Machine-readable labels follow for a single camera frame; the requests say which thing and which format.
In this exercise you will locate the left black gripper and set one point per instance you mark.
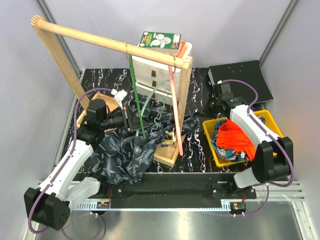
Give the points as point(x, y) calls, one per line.
point(131, 121)

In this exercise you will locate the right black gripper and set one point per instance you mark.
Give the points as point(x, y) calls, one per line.
point(215, 99)

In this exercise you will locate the light green hanger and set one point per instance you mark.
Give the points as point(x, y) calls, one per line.
point(150, 94)

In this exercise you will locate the dark grey patterned shorts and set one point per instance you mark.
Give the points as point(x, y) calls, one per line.
point(126, 155)

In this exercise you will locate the dark green hanger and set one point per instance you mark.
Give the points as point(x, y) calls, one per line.
point(133, 78)

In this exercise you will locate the wooden clothes rack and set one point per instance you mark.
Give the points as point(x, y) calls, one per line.
point(49, 32)

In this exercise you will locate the patterned blue orange shorts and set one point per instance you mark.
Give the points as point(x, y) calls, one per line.
point(225, 154)

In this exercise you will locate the pink hanger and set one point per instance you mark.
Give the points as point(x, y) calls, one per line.
point(175, 110)

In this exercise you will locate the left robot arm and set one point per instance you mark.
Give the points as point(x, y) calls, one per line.
point(51, 203)

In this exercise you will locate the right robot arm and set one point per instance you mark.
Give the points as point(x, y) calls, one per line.
point(273, 161)

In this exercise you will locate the white drawer unit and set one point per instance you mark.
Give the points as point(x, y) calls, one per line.
point(149, 75)

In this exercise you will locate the yellow plastic tray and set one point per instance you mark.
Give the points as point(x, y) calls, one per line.
point(209, 127)

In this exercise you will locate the black marbled mat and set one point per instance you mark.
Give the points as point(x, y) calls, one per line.
point(197, 155)

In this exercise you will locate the orange book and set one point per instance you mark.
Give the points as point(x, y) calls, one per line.
point(182, 49)

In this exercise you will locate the green book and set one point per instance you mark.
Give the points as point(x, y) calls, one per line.
point(161, 42)

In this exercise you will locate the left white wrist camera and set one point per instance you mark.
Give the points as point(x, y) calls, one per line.
point(119, 96)

